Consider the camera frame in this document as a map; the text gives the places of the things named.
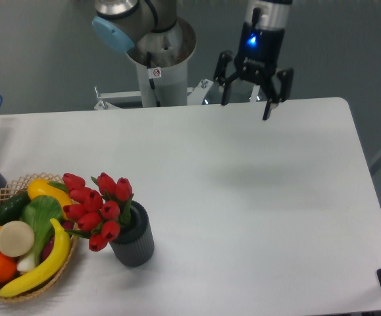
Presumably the dark green cucumber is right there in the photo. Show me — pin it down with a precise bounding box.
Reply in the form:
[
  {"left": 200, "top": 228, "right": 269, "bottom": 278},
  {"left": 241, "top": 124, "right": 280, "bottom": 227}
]
[{"left": 0, "top": 192, "right": 30, "bottom": 226}]

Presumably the green bok choy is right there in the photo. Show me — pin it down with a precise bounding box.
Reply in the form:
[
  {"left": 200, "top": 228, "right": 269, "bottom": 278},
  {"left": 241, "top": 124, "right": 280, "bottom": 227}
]
[{"left": 17, "top": 195, "right": 63, "bottom": 274}]

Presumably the red tulip bouquet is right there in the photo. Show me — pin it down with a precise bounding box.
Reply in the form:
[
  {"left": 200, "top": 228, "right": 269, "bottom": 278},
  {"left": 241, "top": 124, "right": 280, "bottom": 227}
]
[{"left": 49, "top": 172, "right": 134, "bottom": 251}]

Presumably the woven wicker basket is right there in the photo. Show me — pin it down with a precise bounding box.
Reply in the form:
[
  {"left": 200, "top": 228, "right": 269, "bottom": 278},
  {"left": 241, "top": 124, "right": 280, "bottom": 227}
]
[{"left": 0, "top": 172, "right": 78, "bottom": 303}]

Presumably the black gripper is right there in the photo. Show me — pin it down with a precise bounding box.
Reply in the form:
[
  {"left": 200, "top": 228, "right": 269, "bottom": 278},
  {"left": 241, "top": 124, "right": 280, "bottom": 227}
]
[{"left": 213, "top": 22, "right": 293, "bottom": 120}]

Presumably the yellow squash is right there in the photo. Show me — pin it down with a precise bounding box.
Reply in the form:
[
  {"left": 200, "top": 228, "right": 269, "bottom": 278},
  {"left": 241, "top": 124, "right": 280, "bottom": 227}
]
[{"left": 27, "top": 178, "right": 72, "bottom": 220}]

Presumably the beige round disc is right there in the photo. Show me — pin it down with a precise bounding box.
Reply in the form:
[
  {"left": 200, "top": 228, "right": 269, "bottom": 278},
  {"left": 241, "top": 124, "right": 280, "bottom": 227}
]
[{"left": 0, "top": 221, "right": 35, "bottom": 257}]

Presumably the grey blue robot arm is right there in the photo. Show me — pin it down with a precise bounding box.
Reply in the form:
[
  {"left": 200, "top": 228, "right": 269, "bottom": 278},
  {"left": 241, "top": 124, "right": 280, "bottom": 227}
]
[{"left": 92, "top": 1, "right": 293, "bottom": 120}]

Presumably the purple red vegetable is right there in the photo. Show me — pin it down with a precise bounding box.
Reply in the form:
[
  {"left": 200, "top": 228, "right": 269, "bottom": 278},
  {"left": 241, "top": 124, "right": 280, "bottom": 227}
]
[{"left": 41, "top": 221, "right": 74, "bottom": 261}]

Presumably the yellow banana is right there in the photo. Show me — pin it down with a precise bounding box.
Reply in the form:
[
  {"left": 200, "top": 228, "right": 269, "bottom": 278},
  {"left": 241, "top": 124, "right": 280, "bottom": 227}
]
[{"left": 0, "top": 218, "right": 70, "bottom": 298}]

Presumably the dark grey ribbed vase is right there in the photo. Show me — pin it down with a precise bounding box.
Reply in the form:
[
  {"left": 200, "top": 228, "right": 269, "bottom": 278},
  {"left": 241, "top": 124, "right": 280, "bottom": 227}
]
[{"left": 109, "top": 201, "right": 155, "bottom": 267}]

